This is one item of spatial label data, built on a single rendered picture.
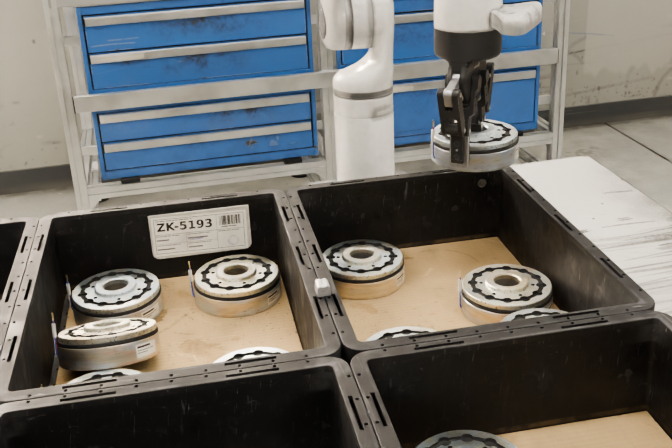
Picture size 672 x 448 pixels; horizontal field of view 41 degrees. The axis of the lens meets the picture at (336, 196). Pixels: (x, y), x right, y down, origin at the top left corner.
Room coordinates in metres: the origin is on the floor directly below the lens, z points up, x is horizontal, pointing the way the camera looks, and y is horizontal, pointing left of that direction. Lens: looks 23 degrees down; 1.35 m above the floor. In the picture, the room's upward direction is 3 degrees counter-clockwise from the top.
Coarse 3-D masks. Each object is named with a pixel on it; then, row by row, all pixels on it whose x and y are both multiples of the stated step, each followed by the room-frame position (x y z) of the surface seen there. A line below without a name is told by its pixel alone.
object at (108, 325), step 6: (120, 318) 0.84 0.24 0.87; (90, 324) 0.82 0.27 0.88; (96, 324) 0.82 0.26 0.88; (102, 324) 0.83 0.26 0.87; (108, 324) 0.83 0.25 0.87; (114, 324) 0.81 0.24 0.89; (120, 324) 0.80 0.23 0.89; (126, 324) 0.81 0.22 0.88; (84, 330) 0.81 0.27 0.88; (90, 330) 0.80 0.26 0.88; (96, 330) 0.80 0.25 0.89; (102, 330) 0.79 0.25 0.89; (108, 330) 0.80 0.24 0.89; (114, 330) 0.80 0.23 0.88
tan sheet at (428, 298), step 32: (416, 256) 1.04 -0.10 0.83; (448, 256) 1.04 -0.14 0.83; (480, 256) 1.03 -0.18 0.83; (512, 256) 1.03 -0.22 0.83; (416, 288) 0.95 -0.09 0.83; (448, 288) 0.95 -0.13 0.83; (352, 320) 0.89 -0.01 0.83; (384, 320) 0.88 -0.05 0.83; (416, 320) 0.88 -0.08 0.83; (448, 320) 0.87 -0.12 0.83
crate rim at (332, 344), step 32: (256, 192) 1.04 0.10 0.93; (288, 224) 0.94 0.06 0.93; (32, 256) 0.89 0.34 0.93; (32, 288) 0.81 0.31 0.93; (320, 320) 0.72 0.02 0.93; (288, 352) 0.67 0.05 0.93; (320, 352) 0.66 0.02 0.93; (0, 384) 0.64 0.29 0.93; (64, 384) 0.63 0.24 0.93; (96, 384) 0.63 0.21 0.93; (128, 384) 0.63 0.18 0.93
